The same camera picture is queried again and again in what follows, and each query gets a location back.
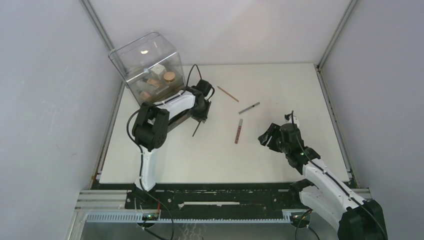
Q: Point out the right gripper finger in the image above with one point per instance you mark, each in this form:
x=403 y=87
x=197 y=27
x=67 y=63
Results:
x=273 y=128
x=264 y=138

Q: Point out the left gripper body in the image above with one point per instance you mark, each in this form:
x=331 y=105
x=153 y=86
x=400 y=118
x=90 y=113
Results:
x=201 y=112

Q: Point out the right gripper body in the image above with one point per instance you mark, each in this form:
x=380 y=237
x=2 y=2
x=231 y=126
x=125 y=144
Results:
x=281 y=146

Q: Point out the long thin black brush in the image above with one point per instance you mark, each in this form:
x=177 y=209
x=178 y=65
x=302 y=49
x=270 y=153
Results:
x=196 y=129

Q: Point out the red lip gloss tube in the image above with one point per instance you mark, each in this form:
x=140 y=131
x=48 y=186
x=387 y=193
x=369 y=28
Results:
x=239 y=128

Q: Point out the grey mascara wand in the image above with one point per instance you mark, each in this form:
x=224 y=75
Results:
x=248 y=108

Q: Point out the wooden stick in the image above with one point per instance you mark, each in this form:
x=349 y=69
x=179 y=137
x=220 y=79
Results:
x=228 y=94

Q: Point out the small foundation bottle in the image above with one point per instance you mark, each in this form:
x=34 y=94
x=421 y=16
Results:
x=145 y=95

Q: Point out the white cube container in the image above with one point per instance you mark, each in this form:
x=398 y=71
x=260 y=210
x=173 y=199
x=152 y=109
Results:
x=158 y=71

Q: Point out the clear acrylic organizer box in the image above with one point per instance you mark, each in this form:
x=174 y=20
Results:
x=134 y=60

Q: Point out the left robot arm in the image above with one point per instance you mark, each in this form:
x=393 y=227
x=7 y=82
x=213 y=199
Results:
x=154 y=121

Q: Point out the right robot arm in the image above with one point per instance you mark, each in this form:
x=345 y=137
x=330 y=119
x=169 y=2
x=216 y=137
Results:
x=351 y=215

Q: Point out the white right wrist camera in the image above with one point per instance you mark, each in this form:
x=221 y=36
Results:
x=293 y=120

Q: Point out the black mounting rail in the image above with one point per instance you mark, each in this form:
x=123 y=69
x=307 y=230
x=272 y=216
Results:
x=211 y=201

